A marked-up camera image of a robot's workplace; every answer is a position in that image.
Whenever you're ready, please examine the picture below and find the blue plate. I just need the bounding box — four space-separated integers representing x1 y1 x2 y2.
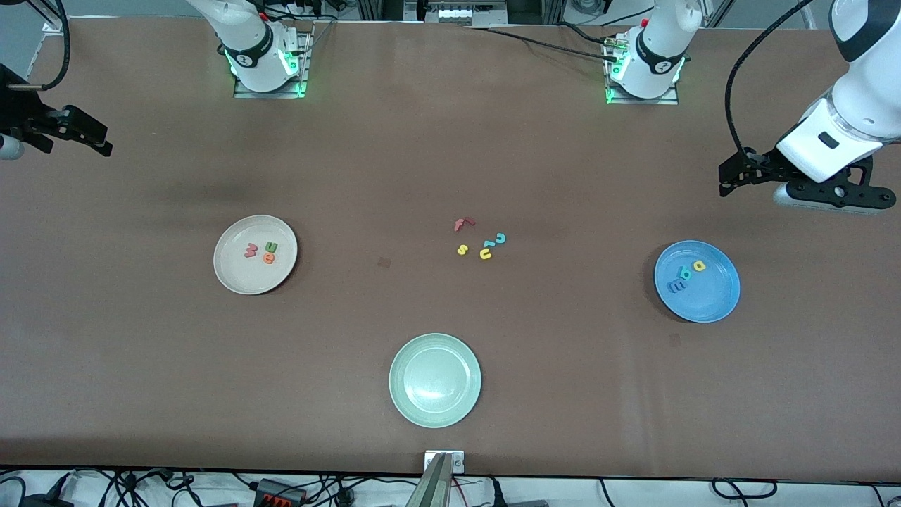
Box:
654 240 741 324

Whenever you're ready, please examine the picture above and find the black red power strip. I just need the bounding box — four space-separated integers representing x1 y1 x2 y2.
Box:
253 478 309 507

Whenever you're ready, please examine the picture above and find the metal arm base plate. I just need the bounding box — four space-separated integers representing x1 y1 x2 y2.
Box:
233 28 313 100
603 32 681 106

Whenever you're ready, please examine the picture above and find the aluminium camera pole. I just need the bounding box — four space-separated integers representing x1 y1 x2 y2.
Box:
406 453 453 507

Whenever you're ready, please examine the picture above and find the small metal mounting bracket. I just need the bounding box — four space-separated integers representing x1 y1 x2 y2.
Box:
423 450 466 475

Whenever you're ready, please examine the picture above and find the pale green plate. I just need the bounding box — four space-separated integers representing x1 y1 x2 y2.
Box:
389 333 483 429

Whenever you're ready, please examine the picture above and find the white connector block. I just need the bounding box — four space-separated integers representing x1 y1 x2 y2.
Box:
435 6 495 23

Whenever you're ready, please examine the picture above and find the black looped floor cable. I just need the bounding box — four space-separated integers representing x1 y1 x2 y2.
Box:
710 478 779 503

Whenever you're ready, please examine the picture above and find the long black table cable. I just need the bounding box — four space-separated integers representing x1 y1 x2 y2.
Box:
461 23 622 64

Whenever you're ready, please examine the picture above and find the light brown plate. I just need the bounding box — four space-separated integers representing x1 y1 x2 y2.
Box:
213 215 298 296

